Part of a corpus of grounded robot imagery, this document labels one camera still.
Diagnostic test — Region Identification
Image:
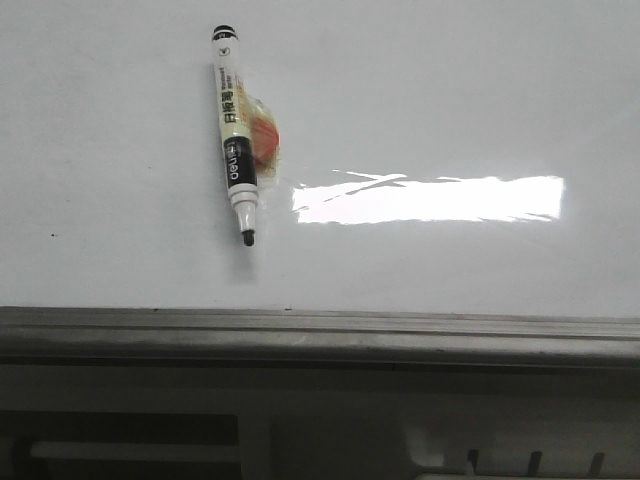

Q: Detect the grey aluminium whiteboard frame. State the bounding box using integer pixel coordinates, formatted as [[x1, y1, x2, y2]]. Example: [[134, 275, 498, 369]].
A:
[[1, 306, 639, 369]]

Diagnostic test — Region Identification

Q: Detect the white whiteboard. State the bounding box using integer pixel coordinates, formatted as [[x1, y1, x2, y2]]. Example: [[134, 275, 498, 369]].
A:
[[1, 1, 639, 317]]

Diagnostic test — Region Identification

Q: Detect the black and white whiteboard marker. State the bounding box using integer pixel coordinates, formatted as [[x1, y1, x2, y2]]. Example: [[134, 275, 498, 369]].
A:
[[211, 25, 279, 247]]

